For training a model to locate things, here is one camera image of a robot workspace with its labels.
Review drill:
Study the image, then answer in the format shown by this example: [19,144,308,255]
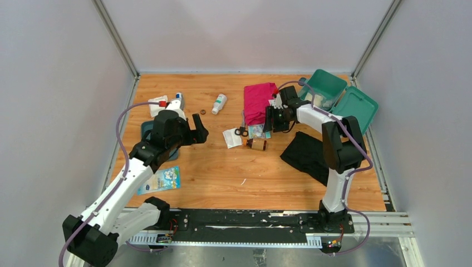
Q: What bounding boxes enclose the teal patterned small packet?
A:
[248,124,271,139]

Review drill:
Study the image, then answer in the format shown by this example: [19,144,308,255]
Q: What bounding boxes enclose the pink folded cloth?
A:
[243,82,277,126]

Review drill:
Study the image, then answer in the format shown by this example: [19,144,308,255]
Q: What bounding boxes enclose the black handled scissors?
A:
[234,110,249,137]

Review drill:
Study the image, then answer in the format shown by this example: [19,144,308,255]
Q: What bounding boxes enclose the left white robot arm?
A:
[59,110,209,266]

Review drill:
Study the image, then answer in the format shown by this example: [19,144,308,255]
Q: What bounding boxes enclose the blue cartoon packet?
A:
[137,166,181,195]

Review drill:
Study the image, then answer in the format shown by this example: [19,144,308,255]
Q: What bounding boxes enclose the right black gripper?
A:
[263,106,292,133]

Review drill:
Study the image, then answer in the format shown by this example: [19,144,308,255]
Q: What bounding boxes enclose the white gauze pack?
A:
[148,95,168,117]

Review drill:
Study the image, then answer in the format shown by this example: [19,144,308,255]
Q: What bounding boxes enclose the brown orange-cap bottle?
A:
[243,139,267,151]

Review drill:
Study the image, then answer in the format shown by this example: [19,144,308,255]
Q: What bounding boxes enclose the white paper sachet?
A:
[223,128,242,149]

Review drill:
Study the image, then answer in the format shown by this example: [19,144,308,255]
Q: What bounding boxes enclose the black cloth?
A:
[280,131,329,186]

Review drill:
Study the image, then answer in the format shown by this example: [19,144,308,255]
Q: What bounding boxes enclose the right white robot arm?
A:
[264,81,373,233]

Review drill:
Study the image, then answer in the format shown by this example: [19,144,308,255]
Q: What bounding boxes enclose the teal medicine box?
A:
[298,69,379,134]

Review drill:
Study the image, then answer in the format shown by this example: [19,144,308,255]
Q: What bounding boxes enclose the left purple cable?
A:
[58,100,166,267]

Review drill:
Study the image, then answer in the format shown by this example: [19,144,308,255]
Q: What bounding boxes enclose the teal divided tray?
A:
[141,121,179,162]

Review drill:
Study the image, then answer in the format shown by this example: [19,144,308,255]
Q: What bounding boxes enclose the cotton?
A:
[313,94,336,112]

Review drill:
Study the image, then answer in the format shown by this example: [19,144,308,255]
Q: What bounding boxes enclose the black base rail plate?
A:
[146,209,355,245]

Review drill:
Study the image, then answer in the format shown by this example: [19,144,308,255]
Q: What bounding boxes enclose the white green-label bottle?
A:
[212,93,227,115]

